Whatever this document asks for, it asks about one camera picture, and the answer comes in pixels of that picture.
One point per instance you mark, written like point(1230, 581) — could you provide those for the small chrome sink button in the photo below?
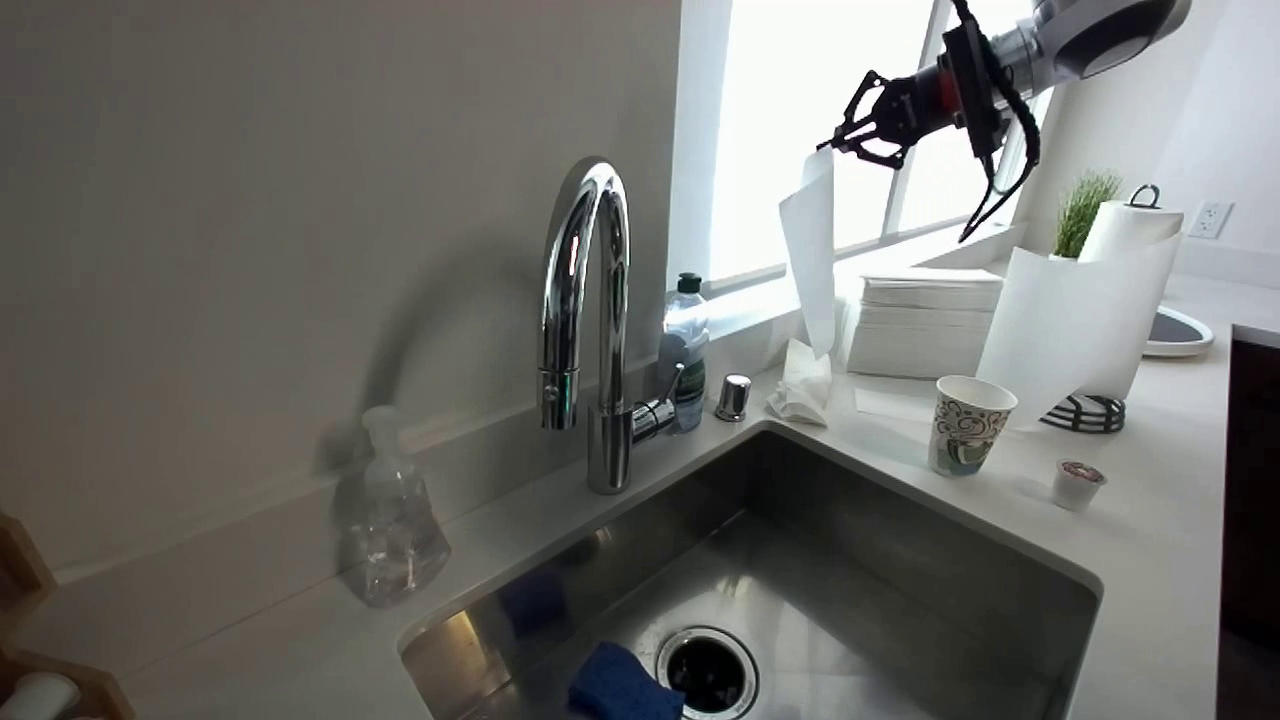
point(733, 399)

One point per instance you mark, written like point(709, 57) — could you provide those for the small coffee pod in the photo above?
point(1079, 484)

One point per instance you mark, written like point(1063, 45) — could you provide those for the clear soap dispenser bottle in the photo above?
point(394, 540)

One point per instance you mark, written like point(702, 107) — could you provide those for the green cap dish soap bottle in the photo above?
point(687, 332)

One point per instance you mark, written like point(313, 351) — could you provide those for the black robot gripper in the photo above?
point(885, 119)

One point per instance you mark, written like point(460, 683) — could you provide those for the black paper towel holder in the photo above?
point(1096, 412)

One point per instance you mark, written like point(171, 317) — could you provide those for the white napkin box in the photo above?
point(922, 323)

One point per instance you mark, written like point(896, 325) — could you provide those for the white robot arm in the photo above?
point(980, 80)

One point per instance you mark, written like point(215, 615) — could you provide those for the grey oval tray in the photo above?
point(1179, 337)

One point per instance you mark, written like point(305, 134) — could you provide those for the torn paper towel sheet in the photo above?
point(807, 216)

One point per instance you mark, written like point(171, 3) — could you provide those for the crumpled white paper towel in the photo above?
point(807, 391)

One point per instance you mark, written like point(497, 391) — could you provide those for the white paper towel roll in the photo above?
point(1079, 325)

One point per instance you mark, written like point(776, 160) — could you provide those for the dark blue sponge in sink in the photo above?
point(532, 600)

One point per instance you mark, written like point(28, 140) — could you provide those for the patterned paper cup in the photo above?
point(965, 422)

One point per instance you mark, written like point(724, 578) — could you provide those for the wall power outlet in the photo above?
point(1209, 220)

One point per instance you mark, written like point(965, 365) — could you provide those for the small green potted plant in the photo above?
point(1083, 209)

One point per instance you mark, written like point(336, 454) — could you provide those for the stainless steel sink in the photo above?
point(781, 581)

